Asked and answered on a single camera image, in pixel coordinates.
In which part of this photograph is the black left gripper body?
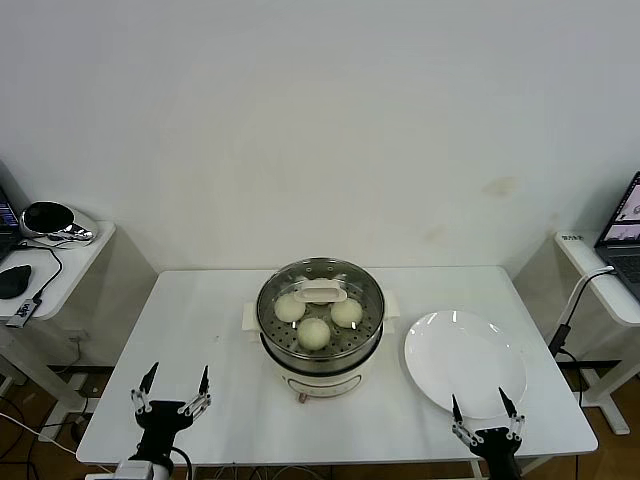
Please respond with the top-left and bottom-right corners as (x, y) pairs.
(132, 399), (196, 464)

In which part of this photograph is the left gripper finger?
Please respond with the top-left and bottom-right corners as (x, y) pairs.
(131, 362), (160, 415)
(177, 366), (212, 416)

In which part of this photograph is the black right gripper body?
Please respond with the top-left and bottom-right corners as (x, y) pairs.
(469, 427), (524, 480)

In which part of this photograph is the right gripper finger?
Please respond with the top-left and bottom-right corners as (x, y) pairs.
(498, 387), (526, 440)
(450, 394), (484, 446)

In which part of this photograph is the cream steamed baozi bun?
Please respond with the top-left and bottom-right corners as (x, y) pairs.
(274, 293), (307, 323)
(297, 317), (332, 351)
(330, 298), (364, 329)
(307, 277), (335, 307)

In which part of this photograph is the glass lid with cream handle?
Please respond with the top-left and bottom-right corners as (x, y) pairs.
(256, 256), (387, 354)

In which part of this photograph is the perforated steel steamer basket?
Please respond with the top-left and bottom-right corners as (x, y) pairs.
(254, 256), (387, 362)

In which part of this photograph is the round white plate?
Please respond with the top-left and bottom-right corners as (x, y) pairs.
(403, 309), (528, 420)

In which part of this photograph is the cream electric cooker pot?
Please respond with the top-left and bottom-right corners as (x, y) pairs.
(241, 297), (401, 404)

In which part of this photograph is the grey usb hub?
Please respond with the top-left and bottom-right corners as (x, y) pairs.
(3, 295), (42, 330)

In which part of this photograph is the white side desk with label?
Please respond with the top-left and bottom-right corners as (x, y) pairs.
(553, 230), (640, 435)

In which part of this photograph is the black computer mouse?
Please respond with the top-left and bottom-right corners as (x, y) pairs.
(0, 265), (32, 301)

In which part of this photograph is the grey laptop with lit screen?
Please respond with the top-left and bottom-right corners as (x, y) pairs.
(593, 170), (640, 304)

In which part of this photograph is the dark laptop with striped screen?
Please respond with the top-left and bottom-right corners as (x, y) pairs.
(0, 162), (24, 261)

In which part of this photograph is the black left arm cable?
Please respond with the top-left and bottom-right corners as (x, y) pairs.
(172, 447), (194, 480)

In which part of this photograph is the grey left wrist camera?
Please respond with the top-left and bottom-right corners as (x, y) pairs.
(114, 459), (155, 480)

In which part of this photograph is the cable with black adapter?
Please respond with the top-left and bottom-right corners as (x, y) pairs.
(546, 266), (617, 357)

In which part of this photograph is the thin black desk cable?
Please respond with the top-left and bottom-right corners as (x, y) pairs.
(14, 240), (64, 304)

